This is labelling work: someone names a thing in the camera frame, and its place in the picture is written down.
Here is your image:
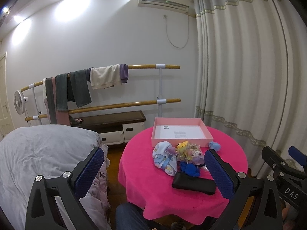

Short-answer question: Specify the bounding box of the black soft case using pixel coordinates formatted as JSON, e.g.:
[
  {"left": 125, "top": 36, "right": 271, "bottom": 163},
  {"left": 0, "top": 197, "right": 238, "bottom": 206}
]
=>
[{"left": 172, "top": 172, "right": 216, "bottom": 195}]

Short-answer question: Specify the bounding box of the royal blue knitted cloth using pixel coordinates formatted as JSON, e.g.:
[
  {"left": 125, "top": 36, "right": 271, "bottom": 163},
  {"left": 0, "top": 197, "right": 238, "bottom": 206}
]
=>
[{"left": 180, "top": 161, "right": 200, "bottom": 177}]

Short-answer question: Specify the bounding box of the light blue small sock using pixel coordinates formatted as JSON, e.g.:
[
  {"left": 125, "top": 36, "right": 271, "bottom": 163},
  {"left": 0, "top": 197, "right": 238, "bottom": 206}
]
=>
[{"left": 208, "top": 141, "right": 221, "bottom": 152}]

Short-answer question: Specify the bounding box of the pastel ribbon scrunchie bundle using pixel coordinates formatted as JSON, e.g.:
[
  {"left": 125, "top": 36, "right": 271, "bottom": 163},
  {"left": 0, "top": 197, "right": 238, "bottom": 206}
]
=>
[{"left": 166, "top": 142, "right": 205, "bottom": 167}]

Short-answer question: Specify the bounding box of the light blue patterned cloth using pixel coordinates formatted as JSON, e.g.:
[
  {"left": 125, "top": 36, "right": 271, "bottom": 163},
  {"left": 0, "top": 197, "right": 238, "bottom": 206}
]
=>
[{"left": 153, "top": 141, "right": 177, "bottom": 177}]

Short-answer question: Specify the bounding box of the grey quilt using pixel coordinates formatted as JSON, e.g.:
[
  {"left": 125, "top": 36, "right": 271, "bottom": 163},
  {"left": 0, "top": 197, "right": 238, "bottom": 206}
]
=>
[{"left": 1, "top": 125, "right": 108, "bottom": 229}]

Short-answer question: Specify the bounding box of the blue jeans leg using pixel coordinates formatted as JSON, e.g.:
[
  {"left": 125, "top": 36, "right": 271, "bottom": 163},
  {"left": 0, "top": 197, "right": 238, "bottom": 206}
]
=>
[{"left": 116, "top": 202, "right": 155, "bottom": 230}]

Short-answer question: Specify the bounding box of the white door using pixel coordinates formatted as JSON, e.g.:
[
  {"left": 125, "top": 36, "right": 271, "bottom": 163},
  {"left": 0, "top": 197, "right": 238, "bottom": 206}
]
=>
[{"left": 0, "top": 53, "right": 15, "bottom": 138}]

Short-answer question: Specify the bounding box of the grey pink hanging cloth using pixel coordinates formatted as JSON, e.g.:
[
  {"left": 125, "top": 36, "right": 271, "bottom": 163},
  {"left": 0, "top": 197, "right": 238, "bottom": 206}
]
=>
[{"left": 45, "top": 73, "right": 71, "bottom": 126}]

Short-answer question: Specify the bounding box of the dark wood low cabinet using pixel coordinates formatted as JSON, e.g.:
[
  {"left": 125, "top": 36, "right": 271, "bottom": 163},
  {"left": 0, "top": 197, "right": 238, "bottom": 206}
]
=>
[{"left": 76, "top": 111, "right": 146, "bottom": 145}]

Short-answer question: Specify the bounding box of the white small fan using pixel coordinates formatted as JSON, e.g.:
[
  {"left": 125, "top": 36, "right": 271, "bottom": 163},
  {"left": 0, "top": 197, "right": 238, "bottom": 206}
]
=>
[{"left": 14, "top": 90, "right": 28, "bottom": 115}]

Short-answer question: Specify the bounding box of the pink shallow box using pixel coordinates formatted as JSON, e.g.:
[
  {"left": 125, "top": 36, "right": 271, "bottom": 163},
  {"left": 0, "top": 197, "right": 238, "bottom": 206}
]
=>
[{"left": 151, "top": 117, "right": 213, "bottom": 147}]

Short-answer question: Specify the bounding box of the cream pleated curtain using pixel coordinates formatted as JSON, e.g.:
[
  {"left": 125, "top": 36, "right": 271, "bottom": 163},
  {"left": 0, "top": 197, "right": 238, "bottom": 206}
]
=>
[{"left": 194, "top": 0, "right": 306, "bottom": 177}]

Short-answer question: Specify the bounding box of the dark green towel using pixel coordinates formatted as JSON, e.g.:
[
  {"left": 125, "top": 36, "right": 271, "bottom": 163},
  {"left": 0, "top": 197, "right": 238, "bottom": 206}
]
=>
[{"left": 55, "top": 67, "right": 92, "bottom": 112}]

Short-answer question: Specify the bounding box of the cream towel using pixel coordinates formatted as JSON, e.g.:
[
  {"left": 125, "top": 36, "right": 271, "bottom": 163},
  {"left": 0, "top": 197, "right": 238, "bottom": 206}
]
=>
[{"left": 90, "top": 64, "right": 122, "bottom": 90}]

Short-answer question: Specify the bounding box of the purple cloth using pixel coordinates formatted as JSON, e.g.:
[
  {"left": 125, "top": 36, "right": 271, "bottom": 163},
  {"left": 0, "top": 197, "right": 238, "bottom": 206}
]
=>
[{"left": 120, "top": 64, "right": 129, "bottom": 84}]

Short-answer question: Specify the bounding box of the white air conditioner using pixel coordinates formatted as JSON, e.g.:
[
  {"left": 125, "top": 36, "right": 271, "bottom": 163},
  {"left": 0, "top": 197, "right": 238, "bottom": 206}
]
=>
[{"left": 138, "top": 0, "right": 196, "bottom": 17}]

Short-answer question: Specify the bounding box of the wooden double rail rack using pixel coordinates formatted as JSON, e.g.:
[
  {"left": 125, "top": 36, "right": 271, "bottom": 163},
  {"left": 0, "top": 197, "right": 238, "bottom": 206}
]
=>
[{"left": 18, "top": 64, "right": 181, "bottom": 123}]

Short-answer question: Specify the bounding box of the white power cable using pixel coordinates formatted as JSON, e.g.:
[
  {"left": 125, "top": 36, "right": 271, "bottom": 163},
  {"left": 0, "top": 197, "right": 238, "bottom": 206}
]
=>
[{"left": 163, "top": 14, "right": 191, "bottom": 49}]

